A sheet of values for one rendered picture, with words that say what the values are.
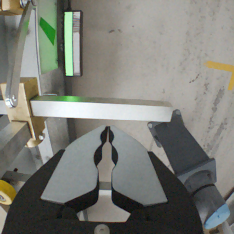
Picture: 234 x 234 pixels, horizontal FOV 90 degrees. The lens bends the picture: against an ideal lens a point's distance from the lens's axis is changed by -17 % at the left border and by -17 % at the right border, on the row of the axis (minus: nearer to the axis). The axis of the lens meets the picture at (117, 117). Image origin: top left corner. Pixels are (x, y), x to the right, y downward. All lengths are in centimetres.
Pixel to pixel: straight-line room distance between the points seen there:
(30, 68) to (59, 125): 22
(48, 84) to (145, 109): 28
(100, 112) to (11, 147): 16
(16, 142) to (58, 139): 26
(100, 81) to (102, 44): 28
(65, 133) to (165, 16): 101
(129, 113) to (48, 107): 14
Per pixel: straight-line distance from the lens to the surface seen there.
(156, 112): 25
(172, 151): 100
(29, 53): 53
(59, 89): 42
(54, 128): 48
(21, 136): 27
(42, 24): 33
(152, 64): 112
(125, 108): 24
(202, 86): 134
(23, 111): 28
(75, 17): 39
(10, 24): 57
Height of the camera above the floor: 107
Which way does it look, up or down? 63 degrees down
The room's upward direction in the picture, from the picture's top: 177 degrees clockwise
